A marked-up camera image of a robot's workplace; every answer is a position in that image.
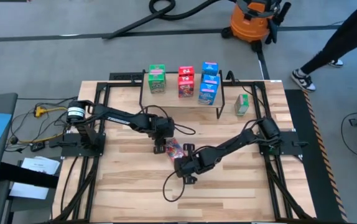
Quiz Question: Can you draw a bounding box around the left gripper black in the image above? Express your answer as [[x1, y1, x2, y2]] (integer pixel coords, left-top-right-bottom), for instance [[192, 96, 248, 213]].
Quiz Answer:
[[147, 114, 176, 155]]

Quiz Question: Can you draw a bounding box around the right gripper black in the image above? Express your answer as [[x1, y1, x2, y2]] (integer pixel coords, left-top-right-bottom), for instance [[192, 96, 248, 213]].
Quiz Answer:
[[174, 142, 205, 185]]

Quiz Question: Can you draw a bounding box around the red Froot Loops cereal box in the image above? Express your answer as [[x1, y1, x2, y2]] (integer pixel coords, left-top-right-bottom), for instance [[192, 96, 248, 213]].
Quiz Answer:
[[177, 75, 195, 99], [178, 65, 195, 78], [165, 138, 186, 163]]

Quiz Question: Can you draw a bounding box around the blue Rice Krispies cereal box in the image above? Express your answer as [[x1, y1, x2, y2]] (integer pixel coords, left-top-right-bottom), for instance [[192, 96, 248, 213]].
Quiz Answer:
[[198, 82, 220, 106], [202, 73, 221, 85], [201, 61, 220, 77]]

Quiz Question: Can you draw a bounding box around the wooden shelf with black legs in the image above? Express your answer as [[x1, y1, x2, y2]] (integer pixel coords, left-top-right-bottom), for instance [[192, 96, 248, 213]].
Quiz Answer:
[[138, 70, 225, 121]]

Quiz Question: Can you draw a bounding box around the black perforated strip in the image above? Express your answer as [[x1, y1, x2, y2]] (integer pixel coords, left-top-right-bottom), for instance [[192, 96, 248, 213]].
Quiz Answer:
[[109, 71, 150, 82]]

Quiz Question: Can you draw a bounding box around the white paper sheet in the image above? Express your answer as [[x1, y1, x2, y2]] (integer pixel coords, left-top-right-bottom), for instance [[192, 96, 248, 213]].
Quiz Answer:
[[9, 182, 49, 200], [21, 156, 61, 175]]

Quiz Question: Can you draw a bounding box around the black power adapter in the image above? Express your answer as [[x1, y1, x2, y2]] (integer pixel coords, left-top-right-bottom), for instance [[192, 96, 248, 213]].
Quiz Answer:
[[30, 141, 46, 152]]

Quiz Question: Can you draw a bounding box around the yellow power plug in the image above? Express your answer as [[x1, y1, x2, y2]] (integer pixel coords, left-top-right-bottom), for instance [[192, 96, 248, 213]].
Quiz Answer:
[[34, 105, 48, 118]]

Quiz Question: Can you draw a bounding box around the black hazard-striped floor mat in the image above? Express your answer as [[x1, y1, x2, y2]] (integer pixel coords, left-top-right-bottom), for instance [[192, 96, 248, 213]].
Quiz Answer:
[[284, 89, 349, 223]]

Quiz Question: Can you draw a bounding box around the black bar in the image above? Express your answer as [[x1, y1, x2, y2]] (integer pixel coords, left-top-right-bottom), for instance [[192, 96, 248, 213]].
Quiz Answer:
[[0, 162, 60, 189]]

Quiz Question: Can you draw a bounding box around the orange shop vacuum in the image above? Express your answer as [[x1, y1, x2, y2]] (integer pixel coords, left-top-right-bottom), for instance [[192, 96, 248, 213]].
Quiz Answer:
[[221, 0, 292, 53]]

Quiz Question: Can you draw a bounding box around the person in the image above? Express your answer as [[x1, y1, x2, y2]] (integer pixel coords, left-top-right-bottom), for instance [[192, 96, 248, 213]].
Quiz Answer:
[[291, 0, 357, 93]]

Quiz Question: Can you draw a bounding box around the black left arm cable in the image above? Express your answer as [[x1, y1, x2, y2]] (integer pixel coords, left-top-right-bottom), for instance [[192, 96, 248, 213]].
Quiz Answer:
[[137, 105, 197, 136]]

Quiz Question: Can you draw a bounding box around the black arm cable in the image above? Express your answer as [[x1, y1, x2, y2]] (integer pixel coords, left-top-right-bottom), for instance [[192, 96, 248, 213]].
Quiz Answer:
[[226, 70, 269, 108], [137, 105, 197, 136]]

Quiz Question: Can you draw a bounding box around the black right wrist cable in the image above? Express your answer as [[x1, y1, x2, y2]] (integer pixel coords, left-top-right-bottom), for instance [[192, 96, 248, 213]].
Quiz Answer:
[[162, 170, 187, 202]]

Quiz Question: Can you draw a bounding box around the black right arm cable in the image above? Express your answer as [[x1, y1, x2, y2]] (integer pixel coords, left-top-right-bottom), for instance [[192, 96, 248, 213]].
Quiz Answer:
[[226, 70, 269, 108]]

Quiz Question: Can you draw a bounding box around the black aluminium table frame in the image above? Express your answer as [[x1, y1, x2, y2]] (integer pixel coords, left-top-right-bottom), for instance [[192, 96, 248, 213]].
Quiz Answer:
[[43, 79, 318, 224]]

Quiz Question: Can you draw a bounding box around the yellow cable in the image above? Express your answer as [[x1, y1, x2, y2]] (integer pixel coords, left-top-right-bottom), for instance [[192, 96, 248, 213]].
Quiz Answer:
[[9, 106, 69, 146]]

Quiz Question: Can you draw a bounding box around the black vacuum hose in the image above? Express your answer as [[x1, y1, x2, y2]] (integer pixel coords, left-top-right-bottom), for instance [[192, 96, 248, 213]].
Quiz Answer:
[[101, 0, 239, 40]]

